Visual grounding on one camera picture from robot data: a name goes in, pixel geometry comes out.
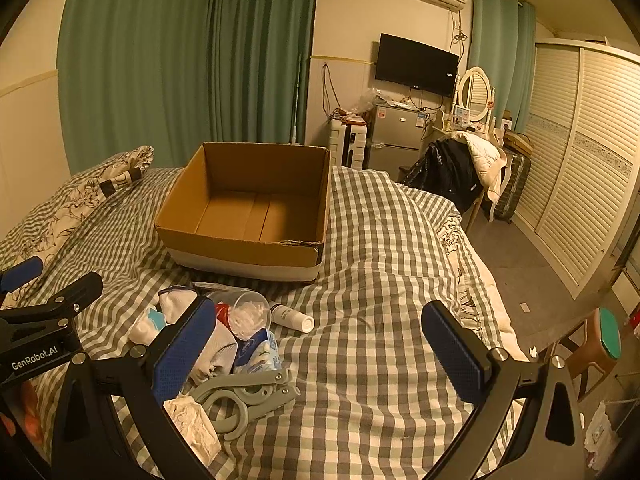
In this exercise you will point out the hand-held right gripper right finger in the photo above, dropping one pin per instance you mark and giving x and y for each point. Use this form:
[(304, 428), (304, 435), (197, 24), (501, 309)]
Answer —
[(452, 355)]

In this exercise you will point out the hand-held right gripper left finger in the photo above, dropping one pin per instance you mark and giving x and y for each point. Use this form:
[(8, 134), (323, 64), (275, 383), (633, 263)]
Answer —
[(182, 350)]

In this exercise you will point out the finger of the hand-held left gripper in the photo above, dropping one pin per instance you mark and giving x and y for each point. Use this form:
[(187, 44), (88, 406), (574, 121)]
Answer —
[(65, 296), (20, 272)]

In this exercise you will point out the white sock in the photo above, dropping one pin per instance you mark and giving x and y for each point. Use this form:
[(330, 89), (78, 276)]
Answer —
[(220, 350)]

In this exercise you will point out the white cloth with blue patch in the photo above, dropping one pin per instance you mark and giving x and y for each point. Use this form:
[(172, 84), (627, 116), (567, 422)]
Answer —
[(150, 322)]

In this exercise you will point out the clear plastic cup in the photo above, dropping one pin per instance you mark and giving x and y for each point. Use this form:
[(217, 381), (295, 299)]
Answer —
[(247, 312)]

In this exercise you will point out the grey folding hanger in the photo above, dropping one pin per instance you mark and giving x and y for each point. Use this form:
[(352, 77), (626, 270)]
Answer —
[(250, 390)]

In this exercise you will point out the light blue patterned tissue pack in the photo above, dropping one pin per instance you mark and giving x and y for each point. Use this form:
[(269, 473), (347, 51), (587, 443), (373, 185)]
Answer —
[(270, 355)]

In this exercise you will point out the brown cardboard box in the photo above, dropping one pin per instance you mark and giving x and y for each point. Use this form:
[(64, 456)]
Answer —
[(240, 255)]

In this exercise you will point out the white tube bottle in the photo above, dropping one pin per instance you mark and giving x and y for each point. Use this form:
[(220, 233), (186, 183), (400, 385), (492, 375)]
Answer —
[(292, 317)]

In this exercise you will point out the person's left hand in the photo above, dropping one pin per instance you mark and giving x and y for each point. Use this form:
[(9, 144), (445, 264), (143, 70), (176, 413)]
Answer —
[(27, 410)]

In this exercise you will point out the patterned pillow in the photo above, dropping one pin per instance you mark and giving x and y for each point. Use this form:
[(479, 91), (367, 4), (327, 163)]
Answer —
[(75, 205)]

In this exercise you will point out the grey checked blanket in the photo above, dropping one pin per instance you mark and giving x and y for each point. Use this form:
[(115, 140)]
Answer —
[(375, 260)]

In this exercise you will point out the wooden chair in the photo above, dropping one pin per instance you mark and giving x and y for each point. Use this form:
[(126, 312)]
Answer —
[(472, 215)]

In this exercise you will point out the wooden stool green seat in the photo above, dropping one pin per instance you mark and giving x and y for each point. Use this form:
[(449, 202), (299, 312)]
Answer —
[(607, 332)]

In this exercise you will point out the black jacket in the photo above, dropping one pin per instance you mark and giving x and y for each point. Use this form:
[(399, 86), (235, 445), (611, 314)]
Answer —
[(450, 170)]

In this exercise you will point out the dark checked suitcase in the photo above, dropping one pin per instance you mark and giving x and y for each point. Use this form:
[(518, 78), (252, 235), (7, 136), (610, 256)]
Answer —
[(515, 180)]

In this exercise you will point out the white padded jacket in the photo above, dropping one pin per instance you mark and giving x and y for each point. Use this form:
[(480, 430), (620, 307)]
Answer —
[(482, 152)]

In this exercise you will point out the white dressing table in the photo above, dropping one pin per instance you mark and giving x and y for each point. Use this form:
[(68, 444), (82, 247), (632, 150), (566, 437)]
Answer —
[(440, 132)]

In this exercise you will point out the white louvred wardrobe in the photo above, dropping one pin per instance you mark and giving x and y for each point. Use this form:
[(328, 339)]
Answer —
[(575, 160)]

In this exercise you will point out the silver fridge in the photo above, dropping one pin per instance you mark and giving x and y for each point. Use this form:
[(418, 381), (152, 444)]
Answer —
[(395, 130)]

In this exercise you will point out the white suitcase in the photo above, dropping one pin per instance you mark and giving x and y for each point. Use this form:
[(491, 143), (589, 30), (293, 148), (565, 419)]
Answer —
[(350, 142)]

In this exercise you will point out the clear plastic bag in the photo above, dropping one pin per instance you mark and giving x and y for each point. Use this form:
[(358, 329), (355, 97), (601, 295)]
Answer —
[(375, 102)]

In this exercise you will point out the white oval vanity mirror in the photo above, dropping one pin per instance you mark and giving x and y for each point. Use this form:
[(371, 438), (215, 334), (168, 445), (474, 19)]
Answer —
[(475, 91)]

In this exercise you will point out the white pole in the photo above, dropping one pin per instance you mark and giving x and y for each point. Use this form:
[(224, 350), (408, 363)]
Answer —
[(297, 100)]

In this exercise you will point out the green grommet curtain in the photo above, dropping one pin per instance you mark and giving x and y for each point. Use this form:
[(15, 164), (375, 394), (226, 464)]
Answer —
[(500, 35)]

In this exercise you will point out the black wall television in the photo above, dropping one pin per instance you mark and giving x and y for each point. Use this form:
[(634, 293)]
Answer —
[(415, 65)]

